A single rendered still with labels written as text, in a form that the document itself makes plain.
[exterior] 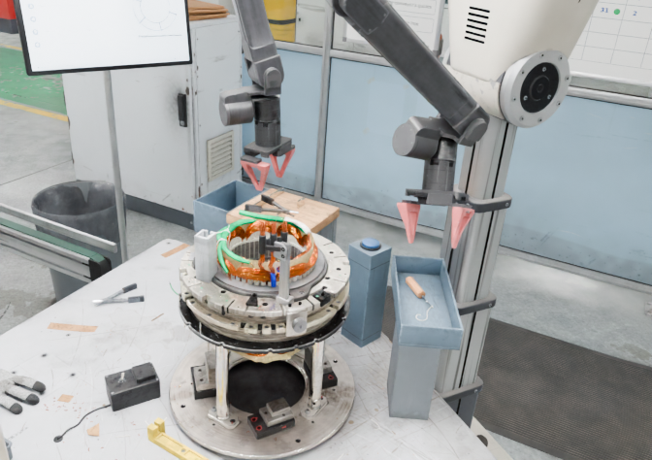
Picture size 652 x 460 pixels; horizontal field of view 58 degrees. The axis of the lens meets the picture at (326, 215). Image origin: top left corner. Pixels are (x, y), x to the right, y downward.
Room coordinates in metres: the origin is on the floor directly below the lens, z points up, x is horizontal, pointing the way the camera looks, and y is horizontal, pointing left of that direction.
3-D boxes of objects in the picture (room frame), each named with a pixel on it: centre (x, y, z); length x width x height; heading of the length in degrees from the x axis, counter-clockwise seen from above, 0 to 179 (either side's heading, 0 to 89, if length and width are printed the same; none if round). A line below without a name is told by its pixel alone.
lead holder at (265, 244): (0.84, 0.08, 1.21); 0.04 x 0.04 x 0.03; 67
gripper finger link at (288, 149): (1.25, 0.12, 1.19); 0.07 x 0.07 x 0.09; 64
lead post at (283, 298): (0.83, 0.06, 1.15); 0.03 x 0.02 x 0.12; 59
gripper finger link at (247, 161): (1.20, 0.15, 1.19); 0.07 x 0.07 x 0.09; 64
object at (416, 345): (0.96, -0.20, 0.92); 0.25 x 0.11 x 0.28; 179
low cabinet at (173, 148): (3.53, 1.10, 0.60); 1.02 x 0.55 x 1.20; 65
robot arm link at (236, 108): (1.20, 0.18, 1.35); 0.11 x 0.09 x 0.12; 118
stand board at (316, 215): (1.26, 0.10, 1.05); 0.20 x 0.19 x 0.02; 63
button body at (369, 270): (1.17, -0.11, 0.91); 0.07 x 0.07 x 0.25; 45
